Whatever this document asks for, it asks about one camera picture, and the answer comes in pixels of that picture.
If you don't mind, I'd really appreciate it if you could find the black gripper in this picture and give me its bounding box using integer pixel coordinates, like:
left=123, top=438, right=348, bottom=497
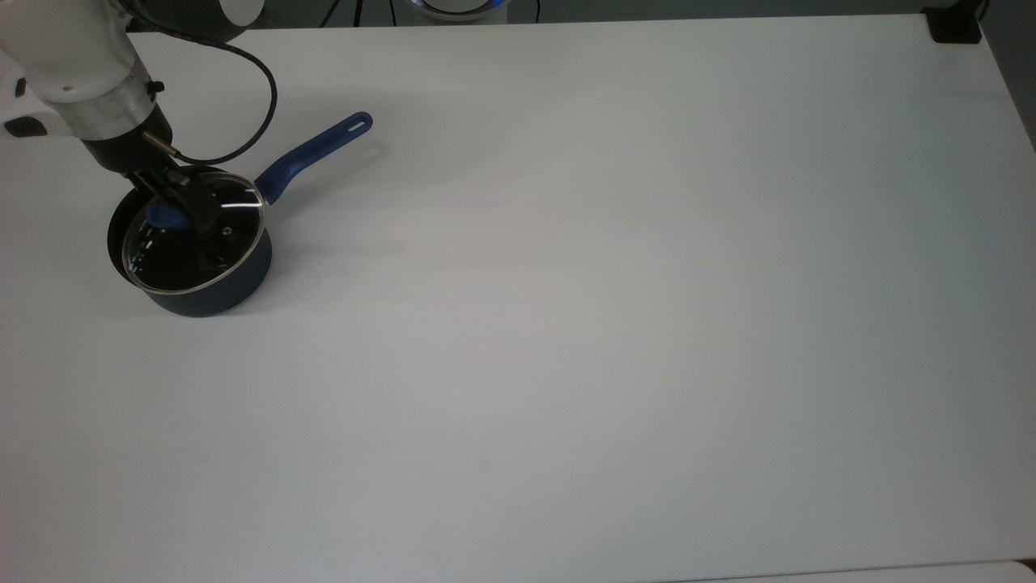
left=81, top=108, right=226, bottom=248

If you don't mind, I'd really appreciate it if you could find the glass lid with blue knob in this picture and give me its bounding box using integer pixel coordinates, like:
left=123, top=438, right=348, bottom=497
left=121, top=170, right=268, bottom=294

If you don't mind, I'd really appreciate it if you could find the black table clamp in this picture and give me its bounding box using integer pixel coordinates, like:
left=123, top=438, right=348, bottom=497
left=923, top=4, right=985, bottom=44

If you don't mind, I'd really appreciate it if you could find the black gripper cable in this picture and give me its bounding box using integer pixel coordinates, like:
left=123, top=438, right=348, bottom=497
left=121, top=12, right=279, bottom=164

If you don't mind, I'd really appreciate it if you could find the dark saucepan with blue handle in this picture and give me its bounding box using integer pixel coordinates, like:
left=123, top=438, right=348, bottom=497
left=107, top=112, right=374, bottom=318

